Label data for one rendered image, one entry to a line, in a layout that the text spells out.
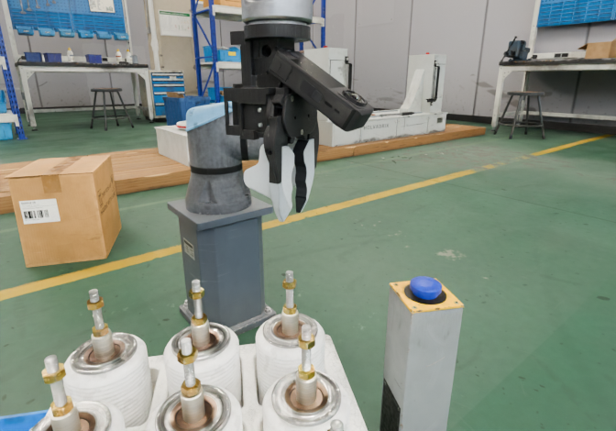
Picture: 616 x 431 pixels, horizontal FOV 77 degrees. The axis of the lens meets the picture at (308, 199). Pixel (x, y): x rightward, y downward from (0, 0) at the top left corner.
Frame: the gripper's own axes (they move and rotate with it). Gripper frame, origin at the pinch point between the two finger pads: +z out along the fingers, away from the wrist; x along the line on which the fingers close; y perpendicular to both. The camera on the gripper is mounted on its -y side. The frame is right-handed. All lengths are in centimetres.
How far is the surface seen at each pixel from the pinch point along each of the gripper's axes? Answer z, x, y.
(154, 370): 26.0, 8.2, 19.5
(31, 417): 31.8, 19.0, 33.4
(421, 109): 13, -355, 69
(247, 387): 25.4, 4.6, 5.3
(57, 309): 43, -7, 78
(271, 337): 18.0, 2.2, 2.6
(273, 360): 19.7, 4.1, 1.1
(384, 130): 27, -284, 82
